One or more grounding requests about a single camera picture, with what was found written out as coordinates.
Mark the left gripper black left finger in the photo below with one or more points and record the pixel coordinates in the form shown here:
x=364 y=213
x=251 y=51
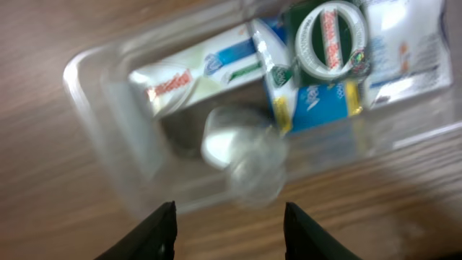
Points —
x=153 y=238

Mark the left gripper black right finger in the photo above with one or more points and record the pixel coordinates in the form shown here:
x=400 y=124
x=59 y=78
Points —
x=305 y=239

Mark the small clear white bottle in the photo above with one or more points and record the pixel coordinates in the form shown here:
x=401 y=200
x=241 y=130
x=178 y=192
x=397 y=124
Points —
x=244 y=144

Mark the blue yellow VapoDrops box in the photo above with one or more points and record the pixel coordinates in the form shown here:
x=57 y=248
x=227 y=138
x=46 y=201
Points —
x=297 y=108

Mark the clear plastic container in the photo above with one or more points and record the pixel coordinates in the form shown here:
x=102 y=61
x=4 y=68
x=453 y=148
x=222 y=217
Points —
x=152 y=162

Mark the white red medicine box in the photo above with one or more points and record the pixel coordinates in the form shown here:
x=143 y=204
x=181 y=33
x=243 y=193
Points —
x=224 y=62

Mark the dark green round-label box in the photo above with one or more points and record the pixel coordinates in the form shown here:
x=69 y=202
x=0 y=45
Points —
x=328 y=41

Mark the white Beiersdorf plaster box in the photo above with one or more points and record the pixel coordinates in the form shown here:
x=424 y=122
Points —
x=409 y=50

